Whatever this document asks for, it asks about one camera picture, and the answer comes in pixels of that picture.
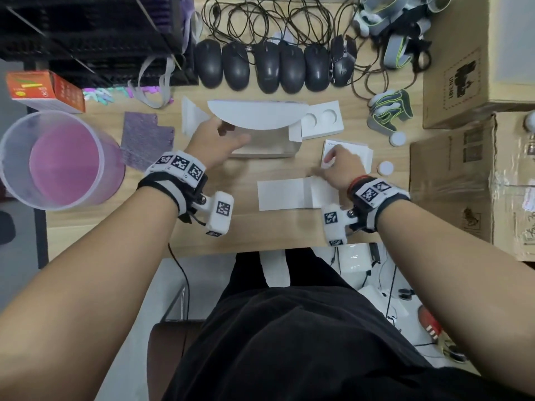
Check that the person's right hand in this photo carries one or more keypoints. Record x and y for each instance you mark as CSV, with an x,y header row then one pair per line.
x,y
345,167

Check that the person's left hand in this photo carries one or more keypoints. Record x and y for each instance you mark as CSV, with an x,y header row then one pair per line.
x,y
209,144

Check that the small white box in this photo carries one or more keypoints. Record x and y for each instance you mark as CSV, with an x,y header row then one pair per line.
x,y
359,154

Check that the white insert tray with holes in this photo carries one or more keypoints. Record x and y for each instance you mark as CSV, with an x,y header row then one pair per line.
x,y
336,129

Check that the white round puck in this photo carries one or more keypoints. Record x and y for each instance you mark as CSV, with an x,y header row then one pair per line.
x,y
397,139
385,168

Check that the white cardboard box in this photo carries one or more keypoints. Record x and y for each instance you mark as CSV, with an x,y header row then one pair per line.
x,y
259,114

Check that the white paper divider strip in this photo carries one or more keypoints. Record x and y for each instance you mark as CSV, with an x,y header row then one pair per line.
x,y
284,194

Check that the person's right forearm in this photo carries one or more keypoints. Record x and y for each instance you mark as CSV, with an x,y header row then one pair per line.
x,y
459,271

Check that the person's left forearm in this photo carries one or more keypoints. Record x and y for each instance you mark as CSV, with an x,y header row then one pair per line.
x,y
83,296

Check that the tape-wrapped cardboard box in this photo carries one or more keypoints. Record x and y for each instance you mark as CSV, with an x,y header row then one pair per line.
x,y
443,183

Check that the cardboard box with black print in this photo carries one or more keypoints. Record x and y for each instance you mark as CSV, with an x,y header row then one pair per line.
x,y
443,91

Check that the person's black clothing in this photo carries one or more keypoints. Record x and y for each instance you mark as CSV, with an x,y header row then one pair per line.
x,y
292,350

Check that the marker-printed black wrist band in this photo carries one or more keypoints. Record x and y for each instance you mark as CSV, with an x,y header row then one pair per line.
x,y
179,162
376,192

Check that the purple cloth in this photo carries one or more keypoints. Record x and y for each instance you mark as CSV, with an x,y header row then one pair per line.
x,y
144,141

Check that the grey ribbon loop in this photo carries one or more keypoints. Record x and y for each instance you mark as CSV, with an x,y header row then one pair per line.
x,y
169,79

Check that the plain black computer mouse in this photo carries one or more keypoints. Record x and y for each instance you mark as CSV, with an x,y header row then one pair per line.
x,y
235,66
317,67
208,62
266,66
292,68

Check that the black power adapter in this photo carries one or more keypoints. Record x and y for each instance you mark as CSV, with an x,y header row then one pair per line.
x,y
375,252

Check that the white power adapter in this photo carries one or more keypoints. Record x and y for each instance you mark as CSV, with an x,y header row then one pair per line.
x,y
353,258

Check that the black angular gaming mouse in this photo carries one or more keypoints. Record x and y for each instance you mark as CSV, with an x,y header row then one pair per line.
x,y
342,62

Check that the pile of colourful plastic clips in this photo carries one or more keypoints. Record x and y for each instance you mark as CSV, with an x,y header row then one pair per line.
x,y
96,96

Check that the row of black computer mice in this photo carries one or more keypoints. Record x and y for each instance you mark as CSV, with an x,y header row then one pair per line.
x,y
267,20

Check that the purple ribbed plastic pieces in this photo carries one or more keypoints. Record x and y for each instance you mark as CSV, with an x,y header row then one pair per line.
x,y
167,12

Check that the clear plastic bucket pink bottom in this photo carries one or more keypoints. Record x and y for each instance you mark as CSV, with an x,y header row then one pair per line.
x,y
62,162

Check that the red striped shoe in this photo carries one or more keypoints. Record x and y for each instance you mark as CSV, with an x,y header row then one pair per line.
x,y
429,323

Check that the orange carton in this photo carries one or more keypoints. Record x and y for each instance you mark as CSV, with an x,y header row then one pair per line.
x,y
37,89

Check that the white round-head device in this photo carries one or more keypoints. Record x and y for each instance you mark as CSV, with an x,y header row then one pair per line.
x,y
531,121

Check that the dark grey rounded object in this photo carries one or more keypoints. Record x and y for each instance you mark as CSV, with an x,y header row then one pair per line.
x,y
6,227

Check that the brown chair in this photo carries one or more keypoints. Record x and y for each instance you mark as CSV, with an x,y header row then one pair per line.
x,y
167,359

